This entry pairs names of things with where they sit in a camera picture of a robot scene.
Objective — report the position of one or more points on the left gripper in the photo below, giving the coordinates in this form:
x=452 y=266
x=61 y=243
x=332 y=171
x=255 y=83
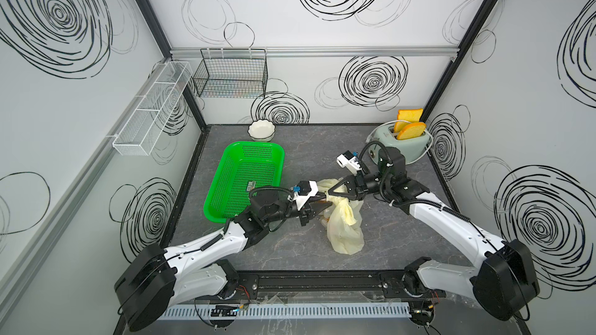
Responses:
x=311 y=212

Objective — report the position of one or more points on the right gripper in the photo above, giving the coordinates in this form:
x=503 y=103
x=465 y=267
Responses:
x=355 y=187

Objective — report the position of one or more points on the yellow plastic bag with oranges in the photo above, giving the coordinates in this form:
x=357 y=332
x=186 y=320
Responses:
x=342 y=221

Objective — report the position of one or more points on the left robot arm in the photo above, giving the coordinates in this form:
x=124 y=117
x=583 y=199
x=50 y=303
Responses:
x=159 y=278

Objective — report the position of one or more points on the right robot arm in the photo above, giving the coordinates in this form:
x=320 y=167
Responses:
x=501 y=276

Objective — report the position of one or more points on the mint green toaster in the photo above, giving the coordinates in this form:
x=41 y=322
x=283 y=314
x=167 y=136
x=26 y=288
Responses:
x=412 y=149

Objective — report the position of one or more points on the toast slice front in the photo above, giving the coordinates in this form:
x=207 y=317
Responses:
x=411 y=131

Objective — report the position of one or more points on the toast slice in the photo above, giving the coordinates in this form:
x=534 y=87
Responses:
x=406 y=117
x=411 y=131

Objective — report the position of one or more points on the green plastic basket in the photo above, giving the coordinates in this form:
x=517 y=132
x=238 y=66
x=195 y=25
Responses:
x=244 y=166

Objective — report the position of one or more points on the toast slice rear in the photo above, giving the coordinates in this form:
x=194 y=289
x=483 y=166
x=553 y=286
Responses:
x=406 y=117

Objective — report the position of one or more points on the white scalloped bowl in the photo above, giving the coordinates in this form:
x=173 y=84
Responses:
x=262 y=131

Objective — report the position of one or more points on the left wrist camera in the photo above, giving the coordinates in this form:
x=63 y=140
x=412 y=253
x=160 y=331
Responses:
x=303 y=191

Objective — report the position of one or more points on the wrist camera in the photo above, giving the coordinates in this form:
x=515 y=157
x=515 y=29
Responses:
x=303 y=191
x=349 y=161

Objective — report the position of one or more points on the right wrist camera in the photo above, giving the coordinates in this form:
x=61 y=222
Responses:
x=349 y=161

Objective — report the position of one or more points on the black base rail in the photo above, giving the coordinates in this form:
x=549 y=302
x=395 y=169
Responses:
x=326 y=281

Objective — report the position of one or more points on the white slotted cable duct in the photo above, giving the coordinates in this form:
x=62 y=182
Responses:
x=356 y=310

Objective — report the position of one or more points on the black wire basket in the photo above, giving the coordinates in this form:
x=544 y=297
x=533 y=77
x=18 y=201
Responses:
x=230 y=73

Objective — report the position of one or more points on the white mesh wall shelf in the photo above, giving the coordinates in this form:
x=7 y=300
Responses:
x=158 y=100

